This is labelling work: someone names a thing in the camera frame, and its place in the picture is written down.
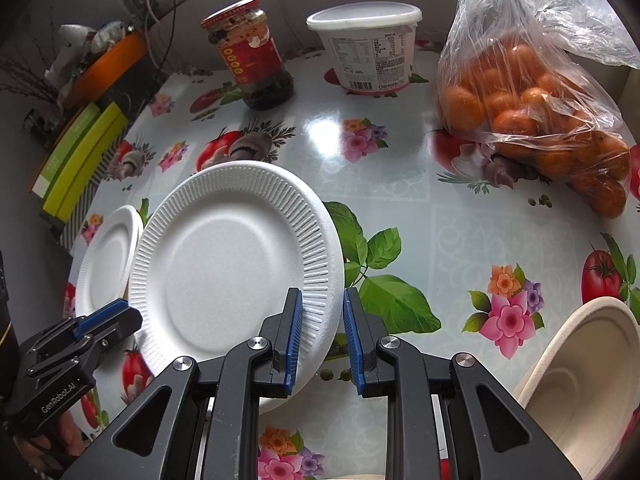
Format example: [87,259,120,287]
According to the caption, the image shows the white foam plate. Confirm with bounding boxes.
[122,212,147,303]
[75,205,143,320]
[127,160,346,413]

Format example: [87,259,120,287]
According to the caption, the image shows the floral printed tablecloth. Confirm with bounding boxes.
[60,37,640,480]

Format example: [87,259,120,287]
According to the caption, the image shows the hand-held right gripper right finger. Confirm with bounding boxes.
[342,287,583,480]

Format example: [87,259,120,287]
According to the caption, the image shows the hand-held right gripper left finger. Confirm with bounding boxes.
[60,287,306,480]

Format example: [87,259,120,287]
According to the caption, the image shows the black white striped box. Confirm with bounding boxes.
[52,160,128,248]

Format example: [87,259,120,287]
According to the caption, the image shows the white plastic tub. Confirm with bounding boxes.
[306,2,422,96]

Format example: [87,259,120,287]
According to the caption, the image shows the glass chili sauce jar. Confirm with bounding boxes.
[201,0,295,111]

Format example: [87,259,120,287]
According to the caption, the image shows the dried branches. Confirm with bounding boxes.
[0,55,57,107]

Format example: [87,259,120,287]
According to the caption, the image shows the white crumpled bag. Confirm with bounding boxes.
[45,22,126,83]

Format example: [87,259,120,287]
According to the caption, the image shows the black cable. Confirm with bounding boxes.
[160,0,192,68]

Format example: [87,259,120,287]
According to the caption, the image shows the green white box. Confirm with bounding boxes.
[31,101,103,196]

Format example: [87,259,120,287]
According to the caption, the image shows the clear plastic bag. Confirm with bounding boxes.
[436,0,640,218]

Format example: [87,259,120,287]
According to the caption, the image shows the person's left hand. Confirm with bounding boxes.
[12,400,86,466]

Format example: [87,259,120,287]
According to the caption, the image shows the pile of oranges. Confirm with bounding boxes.
[439,35,632,218]

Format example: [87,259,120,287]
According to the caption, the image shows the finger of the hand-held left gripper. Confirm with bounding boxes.
[72,298,144,361]

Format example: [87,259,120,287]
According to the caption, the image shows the lime green box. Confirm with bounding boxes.
[42,105,128,221]

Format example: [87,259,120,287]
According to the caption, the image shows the orange basket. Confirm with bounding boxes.
[62,32,148,111]

